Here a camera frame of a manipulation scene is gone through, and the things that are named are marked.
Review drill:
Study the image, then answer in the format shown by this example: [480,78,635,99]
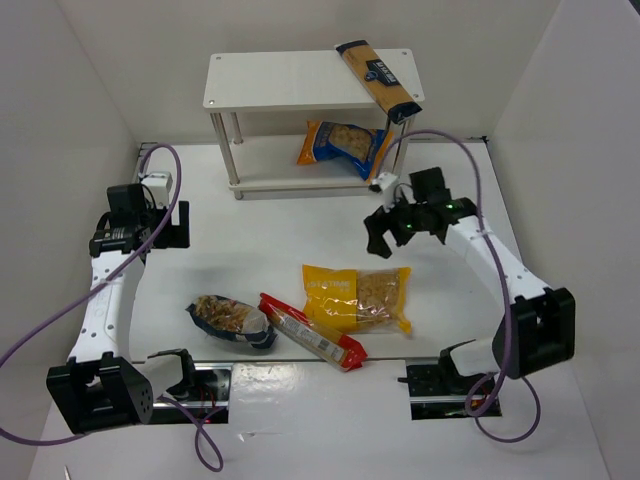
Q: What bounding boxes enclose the dark blue fusilli bag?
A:
[186,295,277,350]

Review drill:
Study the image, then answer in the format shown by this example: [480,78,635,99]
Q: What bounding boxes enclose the white two-tier shelf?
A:
[201,48,425,202]

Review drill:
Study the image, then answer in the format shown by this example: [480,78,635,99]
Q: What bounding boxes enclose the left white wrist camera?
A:
[139,171,173,209]

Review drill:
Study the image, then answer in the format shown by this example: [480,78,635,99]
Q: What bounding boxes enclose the orange blue pasta bag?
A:
[297,121,394,183]

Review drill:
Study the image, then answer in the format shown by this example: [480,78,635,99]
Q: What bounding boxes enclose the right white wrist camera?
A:
[368,171,398,194]

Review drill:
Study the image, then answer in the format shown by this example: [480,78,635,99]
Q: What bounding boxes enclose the blue spaghetti pack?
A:
[335,40,422,125]

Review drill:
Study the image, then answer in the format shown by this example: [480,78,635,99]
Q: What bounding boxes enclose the red spaghetti pack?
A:
[259,293,368,372]

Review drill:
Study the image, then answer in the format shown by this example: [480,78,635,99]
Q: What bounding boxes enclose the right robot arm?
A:
[364,167,576,379]

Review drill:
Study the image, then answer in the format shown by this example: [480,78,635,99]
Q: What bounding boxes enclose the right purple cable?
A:
[370,129,542,443]

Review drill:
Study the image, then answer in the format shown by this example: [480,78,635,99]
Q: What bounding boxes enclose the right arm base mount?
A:
[397,358,481,421]

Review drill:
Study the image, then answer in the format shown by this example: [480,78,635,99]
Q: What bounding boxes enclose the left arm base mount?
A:
[135,363,234,425]

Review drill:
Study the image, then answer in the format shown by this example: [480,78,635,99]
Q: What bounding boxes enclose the yellow macaroni bag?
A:
[302,265,412,335]

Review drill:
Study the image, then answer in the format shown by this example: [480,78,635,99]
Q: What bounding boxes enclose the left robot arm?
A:
[46,173,195,435]

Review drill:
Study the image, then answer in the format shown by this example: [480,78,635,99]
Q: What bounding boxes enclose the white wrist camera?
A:
[139,171,173,209]
[368,171,398,194]

